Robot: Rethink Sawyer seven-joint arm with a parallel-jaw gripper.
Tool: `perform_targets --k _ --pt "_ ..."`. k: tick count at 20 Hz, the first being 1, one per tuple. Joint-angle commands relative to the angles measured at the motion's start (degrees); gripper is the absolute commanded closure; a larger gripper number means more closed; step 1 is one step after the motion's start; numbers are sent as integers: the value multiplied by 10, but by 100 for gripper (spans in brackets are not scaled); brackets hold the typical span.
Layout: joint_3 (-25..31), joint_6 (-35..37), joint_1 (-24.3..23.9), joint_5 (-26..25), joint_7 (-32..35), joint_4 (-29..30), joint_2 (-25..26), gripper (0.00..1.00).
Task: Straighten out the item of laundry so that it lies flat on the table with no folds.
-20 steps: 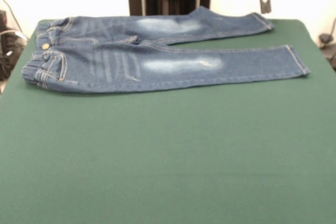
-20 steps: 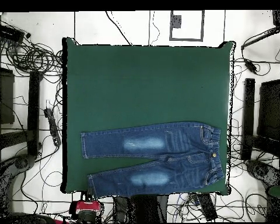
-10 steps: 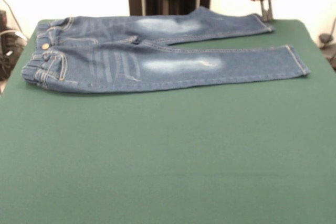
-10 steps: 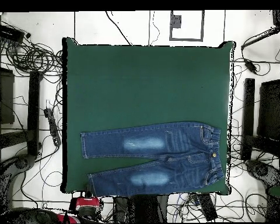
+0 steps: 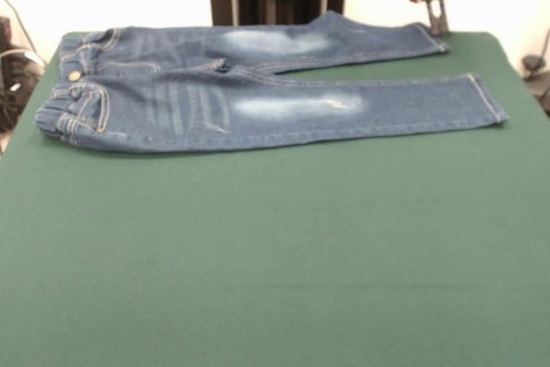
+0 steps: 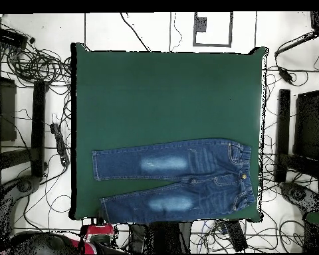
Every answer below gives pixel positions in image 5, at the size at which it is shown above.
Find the black stand base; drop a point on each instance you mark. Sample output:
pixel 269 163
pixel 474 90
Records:
pixel 535 67
pixel 17 92

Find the dark green table cloth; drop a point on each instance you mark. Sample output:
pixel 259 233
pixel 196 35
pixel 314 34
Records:
pixel 172 255

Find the blue denim jeans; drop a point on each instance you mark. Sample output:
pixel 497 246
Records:
pixel 279 113

